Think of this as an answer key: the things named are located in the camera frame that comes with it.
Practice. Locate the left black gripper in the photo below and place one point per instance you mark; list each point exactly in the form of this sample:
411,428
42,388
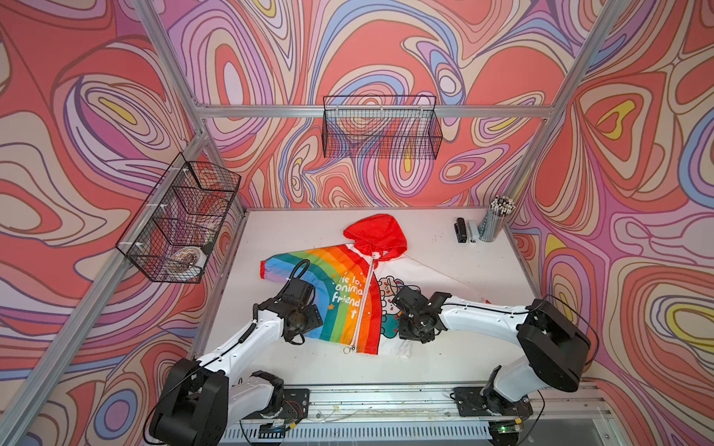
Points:
314,320

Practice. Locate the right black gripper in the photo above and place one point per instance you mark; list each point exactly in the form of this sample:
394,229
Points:
404,334

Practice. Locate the rainbow red hooded jacket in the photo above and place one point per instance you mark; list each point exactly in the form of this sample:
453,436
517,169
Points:
355,284

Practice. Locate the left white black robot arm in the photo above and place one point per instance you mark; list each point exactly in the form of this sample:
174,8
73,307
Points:
202,397

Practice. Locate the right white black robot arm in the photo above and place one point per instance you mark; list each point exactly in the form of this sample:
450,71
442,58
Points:
554,350

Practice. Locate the black stapler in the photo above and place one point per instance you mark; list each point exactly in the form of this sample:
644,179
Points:
461,230

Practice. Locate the round item in left basket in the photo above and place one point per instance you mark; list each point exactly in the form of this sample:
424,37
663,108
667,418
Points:
187,261

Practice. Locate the metal cup of pencils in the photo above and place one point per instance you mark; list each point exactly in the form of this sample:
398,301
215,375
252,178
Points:
499,208

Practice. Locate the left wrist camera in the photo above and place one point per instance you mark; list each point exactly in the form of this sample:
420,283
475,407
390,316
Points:
298,293

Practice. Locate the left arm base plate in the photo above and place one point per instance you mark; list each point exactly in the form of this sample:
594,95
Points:
280,417

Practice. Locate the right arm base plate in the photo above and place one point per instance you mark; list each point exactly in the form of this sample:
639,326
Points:
476,402

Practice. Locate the black wire basket left wall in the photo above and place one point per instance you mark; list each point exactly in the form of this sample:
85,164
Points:
187,207

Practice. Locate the black wire basket wall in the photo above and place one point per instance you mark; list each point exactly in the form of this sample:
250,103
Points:
187,207
381,127

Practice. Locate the black wire basket back wall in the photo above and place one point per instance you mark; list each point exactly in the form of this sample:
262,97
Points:
381,127

